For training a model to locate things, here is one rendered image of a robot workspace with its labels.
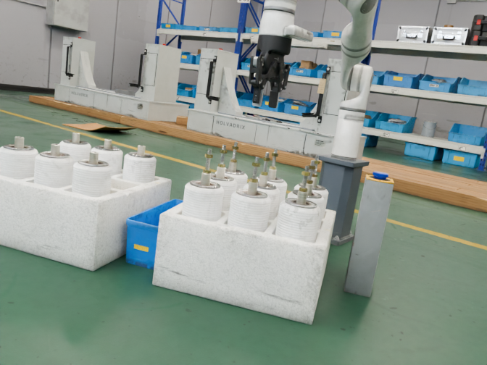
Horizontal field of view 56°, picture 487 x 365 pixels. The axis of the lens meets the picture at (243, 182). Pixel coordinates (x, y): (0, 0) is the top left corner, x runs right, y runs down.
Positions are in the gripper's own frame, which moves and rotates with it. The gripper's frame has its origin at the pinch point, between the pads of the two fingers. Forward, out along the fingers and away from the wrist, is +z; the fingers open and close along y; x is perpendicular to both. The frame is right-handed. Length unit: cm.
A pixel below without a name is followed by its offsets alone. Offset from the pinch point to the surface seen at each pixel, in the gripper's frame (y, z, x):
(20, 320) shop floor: 44, 47, -20
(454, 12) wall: -855, -197, -145
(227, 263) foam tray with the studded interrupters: 7.8, 37.1, 1.1
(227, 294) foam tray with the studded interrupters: 7.5, 44.6, 2.0
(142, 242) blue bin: 8.4, 40.4, -25.6
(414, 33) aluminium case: -484, -95, -107
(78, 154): 1, 25, -64
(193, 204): 8.5, 26.0, -10.2
